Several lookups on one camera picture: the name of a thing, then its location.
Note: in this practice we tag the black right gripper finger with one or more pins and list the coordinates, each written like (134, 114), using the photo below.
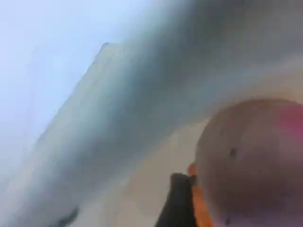
(177, 203)

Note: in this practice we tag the orange fruit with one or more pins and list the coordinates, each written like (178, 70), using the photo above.
(202, 203)

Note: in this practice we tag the pink peach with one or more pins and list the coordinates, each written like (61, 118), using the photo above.
(255, 165)

